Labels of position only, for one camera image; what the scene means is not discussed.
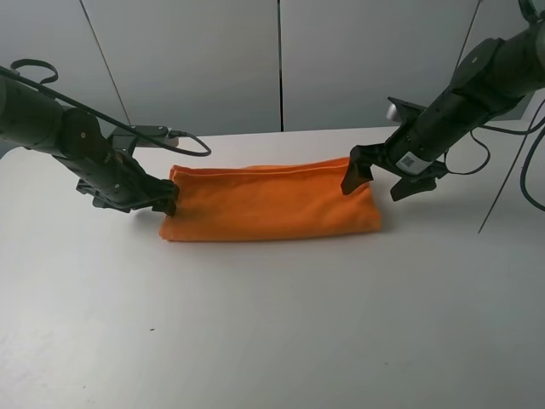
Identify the black right camera cable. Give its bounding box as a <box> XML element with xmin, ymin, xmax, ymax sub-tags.
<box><xmin>442</xmin><ymin>84</ymin><xmax>545</xmax><ymax>214</ymax></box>

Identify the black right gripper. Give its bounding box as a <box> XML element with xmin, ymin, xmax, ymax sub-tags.
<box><xmin>341</xmin><ymin>143</ymin><xmax>448</xmax><ymax>201</ymax></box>

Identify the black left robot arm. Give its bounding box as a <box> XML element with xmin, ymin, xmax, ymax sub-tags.
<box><xmin>1</xmin><ymin>59</ymin><xmax>179</xmax><ymax>216</ymax></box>

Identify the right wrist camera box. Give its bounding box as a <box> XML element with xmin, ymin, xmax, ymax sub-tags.
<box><xmin>386</xmin><ymin>97</ymin><xmax>427</xmax><ymax>124</ymax></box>

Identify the orange terry towel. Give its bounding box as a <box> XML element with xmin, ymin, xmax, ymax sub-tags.
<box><xmin>159</xmin><ymin>158</ymin><xmax>382</xmax><ymax>242</ymax></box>

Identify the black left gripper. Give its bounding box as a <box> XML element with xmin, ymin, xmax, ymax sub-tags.
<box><xmin>76</xmin><ymin>170</ymin><xmax>180</xmax><ymax>216</ymax></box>

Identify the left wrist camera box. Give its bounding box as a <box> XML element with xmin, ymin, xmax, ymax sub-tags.
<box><xmin>106</xmin><ymin>125</ymin><xmax>178</xmax><ymax>151</ymax></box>

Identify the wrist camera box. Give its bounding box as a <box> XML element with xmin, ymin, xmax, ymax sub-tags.
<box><xmin>386</xmin><ymin>97</ymin><xmax>427</xmax><ymax>124</ymax></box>
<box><xmin>106</xmin><ymin>125</ymin><xmax>178</xmax><ymax>151</ymax></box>

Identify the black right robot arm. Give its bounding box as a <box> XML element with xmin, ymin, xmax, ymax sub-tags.
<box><xmin>341</xmin><ymin>22</ymin><xmax>544</xmax><ymax>201</ymax></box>

